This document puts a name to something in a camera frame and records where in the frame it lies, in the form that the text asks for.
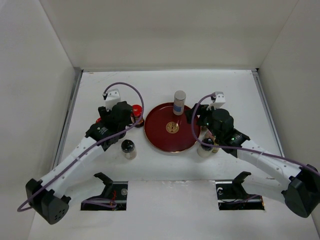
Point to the black cap white salt bottle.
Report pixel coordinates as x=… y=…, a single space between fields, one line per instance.
x=203 y=150

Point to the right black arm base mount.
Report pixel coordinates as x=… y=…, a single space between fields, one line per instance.
x=231 y=196

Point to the yellow label small bottle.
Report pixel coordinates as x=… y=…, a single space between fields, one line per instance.
x=215 y=149

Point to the pink lid spice bottle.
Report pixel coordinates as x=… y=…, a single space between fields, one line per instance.
x=209 y=135

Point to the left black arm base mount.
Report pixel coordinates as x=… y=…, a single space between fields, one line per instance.
x=112 y=198

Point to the round red lacquer tray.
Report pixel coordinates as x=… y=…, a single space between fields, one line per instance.
x=166 y=131

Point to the silver lid bead jar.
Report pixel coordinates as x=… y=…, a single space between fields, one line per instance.
x=179 y=102

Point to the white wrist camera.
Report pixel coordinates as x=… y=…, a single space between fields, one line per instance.
x=111 y=98
x=218 y=100

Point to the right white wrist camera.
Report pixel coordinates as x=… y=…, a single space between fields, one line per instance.
x=218 y=100

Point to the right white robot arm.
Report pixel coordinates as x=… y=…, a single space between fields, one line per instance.
x=299 y=184

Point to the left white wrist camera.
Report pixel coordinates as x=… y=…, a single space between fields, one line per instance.
x=111 y=98

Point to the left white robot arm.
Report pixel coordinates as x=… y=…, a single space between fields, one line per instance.
x=47 y=196

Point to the black cap pepper grinder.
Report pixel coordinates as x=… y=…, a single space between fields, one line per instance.
x=129 y=149

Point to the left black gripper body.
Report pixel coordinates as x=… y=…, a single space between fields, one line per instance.
x=105 y=113

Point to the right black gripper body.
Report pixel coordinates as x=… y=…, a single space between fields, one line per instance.
x=206 y=119

